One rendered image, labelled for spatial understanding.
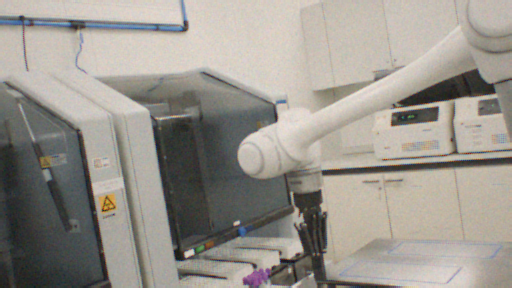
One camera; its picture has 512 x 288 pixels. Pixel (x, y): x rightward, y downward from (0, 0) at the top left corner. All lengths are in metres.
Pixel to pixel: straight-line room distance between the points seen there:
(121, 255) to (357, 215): 2.71
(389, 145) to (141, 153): 2.48
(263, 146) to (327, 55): 3.19
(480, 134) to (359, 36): 1.23
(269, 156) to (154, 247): 0.59
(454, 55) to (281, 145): 0.40
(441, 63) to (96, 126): 0.89
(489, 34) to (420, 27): 3.04
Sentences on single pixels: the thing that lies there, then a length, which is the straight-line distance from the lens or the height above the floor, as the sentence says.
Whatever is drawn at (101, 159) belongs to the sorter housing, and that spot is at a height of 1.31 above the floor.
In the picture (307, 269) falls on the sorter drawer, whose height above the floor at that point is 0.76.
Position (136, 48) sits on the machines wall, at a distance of 3.02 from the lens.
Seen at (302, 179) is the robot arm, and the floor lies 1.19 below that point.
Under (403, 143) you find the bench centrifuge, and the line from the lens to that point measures 3.68.
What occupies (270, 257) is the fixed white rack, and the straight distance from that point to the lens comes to 1.85.
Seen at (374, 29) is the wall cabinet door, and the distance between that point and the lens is 4.04.
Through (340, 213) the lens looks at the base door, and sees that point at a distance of 4.02.
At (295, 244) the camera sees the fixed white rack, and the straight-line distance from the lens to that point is 1.97.
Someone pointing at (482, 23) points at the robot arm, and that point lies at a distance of 0.88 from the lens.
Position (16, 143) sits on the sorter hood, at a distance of 1.32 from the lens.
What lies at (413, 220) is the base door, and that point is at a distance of 3.77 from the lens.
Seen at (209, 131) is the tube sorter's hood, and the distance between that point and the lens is 1.70.
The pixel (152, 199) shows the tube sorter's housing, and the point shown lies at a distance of 1.54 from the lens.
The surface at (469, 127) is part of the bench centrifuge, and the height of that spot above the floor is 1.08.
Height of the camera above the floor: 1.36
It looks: 3 degrees down
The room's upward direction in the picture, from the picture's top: 9 degrees counter-clockwise
